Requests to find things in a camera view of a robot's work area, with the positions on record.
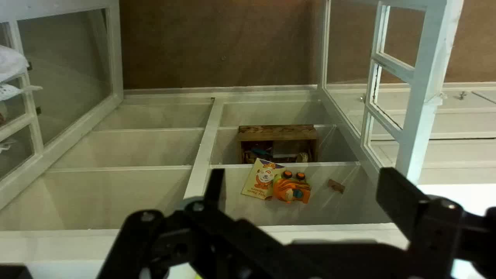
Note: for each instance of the orange toy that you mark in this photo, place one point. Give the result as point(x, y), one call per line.
point(292, 188)

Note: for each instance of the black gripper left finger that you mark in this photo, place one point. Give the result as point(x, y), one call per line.
point(175, 243)

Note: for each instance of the brown wooden box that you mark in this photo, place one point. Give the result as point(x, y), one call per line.
point(279, 134)

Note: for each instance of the small brown block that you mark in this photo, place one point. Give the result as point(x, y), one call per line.
point(337, 187)

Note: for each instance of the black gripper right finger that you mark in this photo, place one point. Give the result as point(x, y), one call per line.
point(444, 238)

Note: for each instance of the white cloth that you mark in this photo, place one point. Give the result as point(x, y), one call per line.
point(10, 63)

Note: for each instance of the white shelf cabinet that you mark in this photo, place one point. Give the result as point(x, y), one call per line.
point(134, 150)

